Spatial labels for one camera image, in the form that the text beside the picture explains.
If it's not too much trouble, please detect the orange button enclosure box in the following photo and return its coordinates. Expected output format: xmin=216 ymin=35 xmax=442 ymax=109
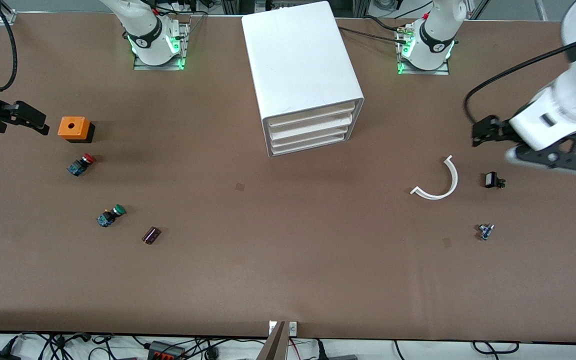
xmin=58 ymin=116 xmax=96 ymax=144

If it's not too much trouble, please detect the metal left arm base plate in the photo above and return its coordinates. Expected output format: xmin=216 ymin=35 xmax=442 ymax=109
xmin=397 ymin=25 xmax=451 ymax=76

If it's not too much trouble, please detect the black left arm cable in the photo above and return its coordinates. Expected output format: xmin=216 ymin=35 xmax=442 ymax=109
xmin=464 ymin=31 xmax=576 ymax=126

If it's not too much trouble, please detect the aluminium corner profile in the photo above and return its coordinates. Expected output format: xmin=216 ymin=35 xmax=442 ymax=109
xmin=0 ymin=0 xmax=17 ymax=25

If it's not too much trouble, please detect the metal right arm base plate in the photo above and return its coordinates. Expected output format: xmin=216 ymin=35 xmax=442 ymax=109
xmin=133 ymin=20 xmax=190 ymax=71

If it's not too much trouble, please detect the white drawer cabinet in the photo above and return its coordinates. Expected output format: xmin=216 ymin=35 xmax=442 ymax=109
xmin=241 ymin=1 xmax=365 ymax=158

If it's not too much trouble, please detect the black looped floor cable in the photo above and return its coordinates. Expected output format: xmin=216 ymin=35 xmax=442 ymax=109
xmin=472 ymin=340 xmax=520 ymax=355

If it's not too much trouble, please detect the white plastic drawer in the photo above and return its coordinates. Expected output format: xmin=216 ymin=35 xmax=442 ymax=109
xmin=269 ymin=126 xmax=353 ymax=144
xmin=265 ymin=101 xmax=357 ymax=127
xmin=268 ymin=115 xmax=354 ymax=136
xmin=270 ymin=134 xmax=352 ymax=154

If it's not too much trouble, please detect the brown upright post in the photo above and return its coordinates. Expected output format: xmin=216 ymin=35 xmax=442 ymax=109
xmin=257 ymin=321 xmax=287 ymax=360

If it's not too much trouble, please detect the black cable on table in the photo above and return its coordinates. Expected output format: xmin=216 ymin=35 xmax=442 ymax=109
xmin=338 ymin=26 xmax=409 ymax=45

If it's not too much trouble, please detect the white curved plastic strip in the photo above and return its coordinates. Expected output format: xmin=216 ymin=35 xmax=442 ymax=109
xmin=410 ymin=155 xmax=459 ymax=201

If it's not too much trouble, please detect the red push button switch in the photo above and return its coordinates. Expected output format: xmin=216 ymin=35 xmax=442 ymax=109
xmin=67 ymin=154 xmax=96 ymax=177

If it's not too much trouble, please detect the green push button switch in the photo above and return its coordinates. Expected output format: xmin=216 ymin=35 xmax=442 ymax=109
xmin=96 ymin=204 xmax=127 ymax=228

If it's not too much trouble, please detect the black power strip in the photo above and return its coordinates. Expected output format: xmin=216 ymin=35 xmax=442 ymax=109
xmin=148 ymin=341 xmax=187 ymax=360

